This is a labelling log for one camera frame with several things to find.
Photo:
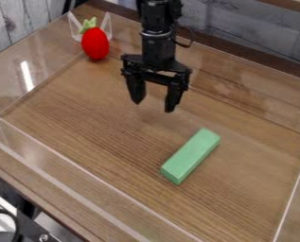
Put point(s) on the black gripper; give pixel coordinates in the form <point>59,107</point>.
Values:
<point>172,74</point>

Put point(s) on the red strawberry toy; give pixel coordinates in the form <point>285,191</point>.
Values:
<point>94,41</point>

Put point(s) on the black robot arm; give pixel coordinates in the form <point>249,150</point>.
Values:
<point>160,15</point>

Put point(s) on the green rectangular block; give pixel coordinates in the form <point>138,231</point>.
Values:
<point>188,157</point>

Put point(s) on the clear acrylic tray walls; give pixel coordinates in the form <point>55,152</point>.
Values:
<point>81,149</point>

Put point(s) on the black metal bracket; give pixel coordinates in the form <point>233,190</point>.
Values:
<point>30,232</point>

